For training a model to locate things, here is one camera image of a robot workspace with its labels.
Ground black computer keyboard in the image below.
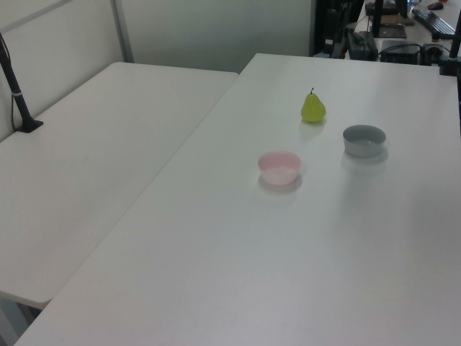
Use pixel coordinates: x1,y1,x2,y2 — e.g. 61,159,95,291
411,8,457,35

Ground black camera pole with base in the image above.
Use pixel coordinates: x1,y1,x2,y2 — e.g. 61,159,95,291
0,32,45,134

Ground black clamped pole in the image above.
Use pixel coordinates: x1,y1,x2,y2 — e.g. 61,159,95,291
437,21,461,77

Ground white adjoining table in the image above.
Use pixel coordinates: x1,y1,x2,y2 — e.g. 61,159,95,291
0,61,241,311

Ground pink plastic bowl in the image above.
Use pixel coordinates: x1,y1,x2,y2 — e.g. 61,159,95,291
257,151,302,187

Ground grey plastic bowl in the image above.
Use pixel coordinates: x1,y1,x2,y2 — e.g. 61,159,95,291
342,124,387,159

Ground grey metal partition post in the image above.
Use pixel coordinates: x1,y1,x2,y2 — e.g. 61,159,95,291
110,0,135,64

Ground green pear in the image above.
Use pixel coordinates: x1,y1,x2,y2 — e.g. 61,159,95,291
300,87,328,124

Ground black power supply box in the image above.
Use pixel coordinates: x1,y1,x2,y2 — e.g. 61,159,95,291
345,30,379,61

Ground black electronics box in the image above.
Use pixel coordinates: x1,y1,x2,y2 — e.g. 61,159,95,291
379,43,423,64

